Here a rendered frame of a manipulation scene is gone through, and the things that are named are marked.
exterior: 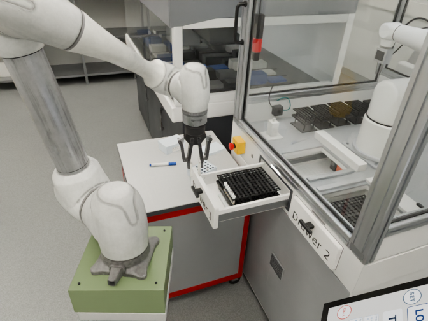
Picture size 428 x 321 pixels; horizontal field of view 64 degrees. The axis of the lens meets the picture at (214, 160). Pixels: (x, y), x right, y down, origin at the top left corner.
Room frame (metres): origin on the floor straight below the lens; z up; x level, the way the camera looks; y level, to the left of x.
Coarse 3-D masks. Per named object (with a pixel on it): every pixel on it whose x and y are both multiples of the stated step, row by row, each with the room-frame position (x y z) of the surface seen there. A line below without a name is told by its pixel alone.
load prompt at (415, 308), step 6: (414, 306) 0.43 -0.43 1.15; (420, 306) 0.43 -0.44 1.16; (426, 306) 0.42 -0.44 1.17; (408, 312) 0.43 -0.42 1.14; (414, 312) 0.42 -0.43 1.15; (420, 312) 0.42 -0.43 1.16; (426, 312) 0.41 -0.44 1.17; (408, 318) 0.41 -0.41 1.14; (414, 318) 0.41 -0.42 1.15; (420, 318) 0.40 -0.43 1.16; (426, 318) 0.40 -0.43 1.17
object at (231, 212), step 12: (240, 168) 1.28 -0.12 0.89; (264, 168) 1.33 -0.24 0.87; (204, 180) 1.22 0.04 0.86; (276, 180) 1.22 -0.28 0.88; (216, 192) 1.17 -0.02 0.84; (288, 192) 1.13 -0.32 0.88; (228, 204) 1.09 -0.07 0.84; (240, 204) 1.03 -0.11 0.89; (252, 204) 1.04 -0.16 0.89; (264, 204) 1.06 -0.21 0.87; (276, 204) 1.08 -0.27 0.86; (228, 216) 1.00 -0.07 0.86; (240, 216) 1.02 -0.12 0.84
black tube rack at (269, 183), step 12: (252, 168) 1.27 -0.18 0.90; (216, 180) 1.21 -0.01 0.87; (228, 180) 1.17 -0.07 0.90; (240, 180) 1.18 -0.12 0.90; (252, 180) 1.18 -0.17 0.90; (264, 180) 1.19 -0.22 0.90; (240, 192) 1.09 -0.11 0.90; (252, 192) 1.13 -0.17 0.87; (264, 192) 1.10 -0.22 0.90; (276, 192) 1.14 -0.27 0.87
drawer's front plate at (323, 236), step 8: (296, 200) 1.03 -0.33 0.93; (296, 208) 1.02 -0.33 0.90; (304, 208) 0.98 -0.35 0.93; (296, 216) 1.01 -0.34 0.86; (304, 216) 0.97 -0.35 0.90; (312, 216) 0.94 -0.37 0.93; (296, 224) 1.00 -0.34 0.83; (320, 224) 0.90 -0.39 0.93; (304, 232) 0.95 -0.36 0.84; (320, 232) 0.88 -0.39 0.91; (328, 232) 0.86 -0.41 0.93; (320, 240) 0.87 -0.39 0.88; (328, 240) 0.84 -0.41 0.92; (320, 248) 0.86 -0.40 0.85; (328, 248) 0.83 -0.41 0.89; (336, 248) 0.80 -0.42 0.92; (320, 256) 0.85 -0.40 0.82; (336, 256) 0.79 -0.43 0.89; (328, 264) 0.81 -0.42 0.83; (336, 264) 0.79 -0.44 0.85
